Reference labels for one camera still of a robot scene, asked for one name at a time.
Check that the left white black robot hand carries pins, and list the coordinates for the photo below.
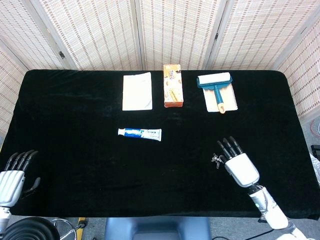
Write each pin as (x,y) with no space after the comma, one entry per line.
(8,186)

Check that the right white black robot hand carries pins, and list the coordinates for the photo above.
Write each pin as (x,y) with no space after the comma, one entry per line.
(241,170)

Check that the white bead clip chain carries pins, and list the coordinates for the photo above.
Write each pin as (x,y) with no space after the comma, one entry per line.
(219,157)

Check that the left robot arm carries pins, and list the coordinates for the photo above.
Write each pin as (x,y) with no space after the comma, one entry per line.
(3,220)

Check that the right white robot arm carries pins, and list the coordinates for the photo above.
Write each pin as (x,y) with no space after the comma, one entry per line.
(272,215)

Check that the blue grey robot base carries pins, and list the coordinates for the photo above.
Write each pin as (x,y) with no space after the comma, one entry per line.
(155,228)

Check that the beige spiral notebook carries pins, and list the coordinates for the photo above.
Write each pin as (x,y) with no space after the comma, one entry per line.
(230,100)

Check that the chrome stool base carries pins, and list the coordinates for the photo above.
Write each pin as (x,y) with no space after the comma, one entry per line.
(67,228)

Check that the white patterned fabric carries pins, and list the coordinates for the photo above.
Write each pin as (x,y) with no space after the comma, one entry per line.
(315,167)

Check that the black velvet tablecloth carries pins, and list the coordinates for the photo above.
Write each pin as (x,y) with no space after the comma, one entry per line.
(75,150)

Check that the black box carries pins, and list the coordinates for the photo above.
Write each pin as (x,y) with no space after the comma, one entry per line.
(316,150)

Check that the teal lint roller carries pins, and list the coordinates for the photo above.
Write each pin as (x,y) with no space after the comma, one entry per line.
(215,79)

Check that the orange cardboard box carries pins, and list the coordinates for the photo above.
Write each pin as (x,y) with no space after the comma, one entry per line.
(173,87)

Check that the blue white toothpaste tube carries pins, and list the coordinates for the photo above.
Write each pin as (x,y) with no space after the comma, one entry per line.
(140,133)

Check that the woven folding screen panel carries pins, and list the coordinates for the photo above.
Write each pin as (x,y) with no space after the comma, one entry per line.
(305,82)
(177,32)
(15,62)
(95,32)
(257,32)

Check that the white paper booklet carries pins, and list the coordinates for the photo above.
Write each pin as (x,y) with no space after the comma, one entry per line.
(137,92)

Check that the dark metal screen hinge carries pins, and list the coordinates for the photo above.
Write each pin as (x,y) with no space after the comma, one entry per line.
(61,55)
(216,35)

